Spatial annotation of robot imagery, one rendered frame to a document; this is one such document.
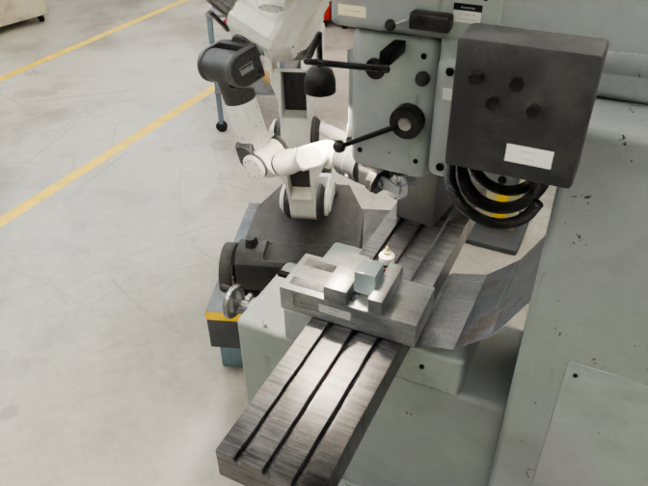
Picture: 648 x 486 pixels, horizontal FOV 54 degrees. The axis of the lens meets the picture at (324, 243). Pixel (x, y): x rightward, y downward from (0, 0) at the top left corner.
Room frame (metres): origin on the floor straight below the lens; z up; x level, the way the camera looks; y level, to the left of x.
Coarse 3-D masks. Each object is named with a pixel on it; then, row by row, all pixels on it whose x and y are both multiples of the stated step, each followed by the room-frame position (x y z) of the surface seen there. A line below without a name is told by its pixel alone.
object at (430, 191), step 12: (420, 180) 1.57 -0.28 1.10; (432, 180) 1.55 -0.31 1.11; (444, 180) 1.59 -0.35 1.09; (456, 180) 1.68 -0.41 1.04; (408, 192) 1.59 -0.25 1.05; (420, 192) 1.57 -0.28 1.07; (432, 192) 1.55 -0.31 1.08; (444, 192) 1.60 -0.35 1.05; (408, 204) 1.59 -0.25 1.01; (420, 204) 1.57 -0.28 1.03; (432, 204) 1.55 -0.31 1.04; (444, 204) 1.61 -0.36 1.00; (408, 216) 1.59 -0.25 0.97; (420, 216) 1.56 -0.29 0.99; (432, 216) 1.54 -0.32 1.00
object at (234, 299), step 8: (224, 288) 1.58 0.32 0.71; (232, 288) 1.57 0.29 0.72; (240, 288) 1.60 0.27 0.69; (232, 296) 1.57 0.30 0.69; (240, 296) 1.61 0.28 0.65; (224, 304) 1.53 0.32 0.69; (232, 304) 1.56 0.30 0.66; (240, 304) 1.55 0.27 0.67; (248, 304) 1.55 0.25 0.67; (224, 312) 1.52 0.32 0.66; (232, 312) 1.56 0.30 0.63
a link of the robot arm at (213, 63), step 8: (216, 48) 1.71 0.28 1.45; (208, 56) 1.68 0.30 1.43; (216, 56) 1.66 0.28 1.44; (224, 56) 1.64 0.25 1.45; (208, 64) 1.66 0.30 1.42; (216, 64) 1.64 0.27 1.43; (224, 64) 1.62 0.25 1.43; (208, 72) 1.66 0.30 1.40; (216, 72) 1.64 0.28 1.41; (224, 72) 1.61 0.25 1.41; (216, 80) 1.65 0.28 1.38; (224, 80) 1.62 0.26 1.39; (224, 88) 1.63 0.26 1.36; (232, 88) 1.62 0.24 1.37; (248, 88) 1.65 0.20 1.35; (224, 96) 1.64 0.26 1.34; (232, 96) 1.62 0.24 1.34; (240, 96) 1.62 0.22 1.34; (248, 96) 1.63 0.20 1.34; (232, 104) 1.63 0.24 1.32; (240, 104) 1.62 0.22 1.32
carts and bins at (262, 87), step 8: (208, 16) 4.19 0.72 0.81; (224, 16) 4.17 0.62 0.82; (208, 24) 4.19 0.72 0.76; (208, 32) 4.19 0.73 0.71; (264, 64) 4.44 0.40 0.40; (280, 64) 4.14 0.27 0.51; (288, 64) 4.69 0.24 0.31; (296, 64) 4.69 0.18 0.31; (264, 80) 4.34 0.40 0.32; (216, 88) 4.19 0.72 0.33; (256, 88) 4.23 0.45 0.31; (264, 88) 4.23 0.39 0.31; (272, 88) 4.22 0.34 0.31; (216, 96) 4.19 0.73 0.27; (224, 128) 4.19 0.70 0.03
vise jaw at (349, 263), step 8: (344, 256) 1.26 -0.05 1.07; (352, 256) 1.26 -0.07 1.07; (360, 256) 1.26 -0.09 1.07; (344, 264) 1.23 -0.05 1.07; (352, 264) 1.23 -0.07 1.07; (336, 272) 1.20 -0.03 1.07; (344, 272) 1.20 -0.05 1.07; (352, 272) 1.20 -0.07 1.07; (328, 280) 1.17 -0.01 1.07; (336, 280) 1.17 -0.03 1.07; (344, 280) 1.17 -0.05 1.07; (352, 280) 1.17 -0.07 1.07; (328, 288) 1.15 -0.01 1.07; (336, 288) 1.14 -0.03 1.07; (344, 288) 1.14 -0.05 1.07; (352, 288) 1.16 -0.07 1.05; (328, 296) 1.15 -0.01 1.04; (336, 296) 1.14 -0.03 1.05; (344, 296) 1.13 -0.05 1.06; (344, 304) 1.13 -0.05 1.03
